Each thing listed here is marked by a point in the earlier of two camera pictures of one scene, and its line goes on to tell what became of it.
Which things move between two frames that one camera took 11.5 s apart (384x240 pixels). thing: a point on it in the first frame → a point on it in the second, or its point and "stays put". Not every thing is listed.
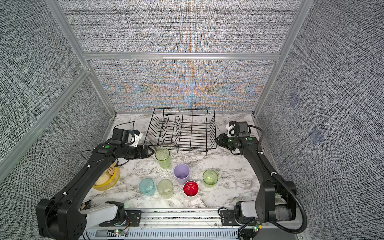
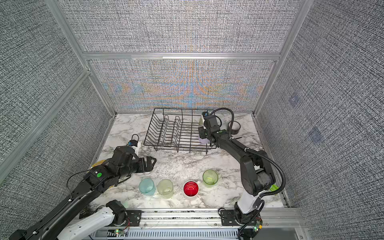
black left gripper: [140, 154] → [143, 168]
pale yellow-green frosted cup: [165, 188] stays put
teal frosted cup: [147, 187] stays put
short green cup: [210, 178] stays put
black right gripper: [222, 141] → [201, 132]
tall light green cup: [163, 155] → [201, 120]
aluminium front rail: [188, 224] stays put
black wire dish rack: [180, 128] stays put
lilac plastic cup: [181, 171] → [204, 140]
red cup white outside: [191, 190] stays put
